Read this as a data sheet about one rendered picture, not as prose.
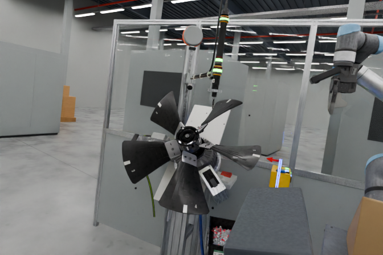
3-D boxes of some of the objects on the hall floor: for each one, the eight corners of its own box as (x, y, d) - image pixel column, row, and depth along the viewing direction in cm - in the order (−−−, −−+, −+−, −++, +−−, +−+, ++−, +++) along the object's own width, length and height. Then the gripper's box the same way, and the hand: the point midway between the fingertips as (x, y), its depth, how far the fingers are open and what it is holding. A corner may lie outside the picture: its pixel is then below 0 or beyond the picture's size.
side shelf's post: (194, 280, 185) (207, 176, 179) (198, 282, 183) (212, 177, 178) (192, 283, 181) (206, 178, 176) (196, 286, 180) (211, 179, 174)
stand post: (176, 297, 167) (198, 137, 159) (188, 303, 163) (210, 139, 156) (174, 303, 163) (195, 138, 155) (186, 308, 159) (208, 140, 152)
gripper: (361, 62, 91) (351, 117, 92) (354, 66, 100) (346, 116, 101) (335, 60, 94) (326, 114, 95) (331, 65, 103) (323, 113, 104)
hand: (329, 111), depth 99 cm, fingers closed
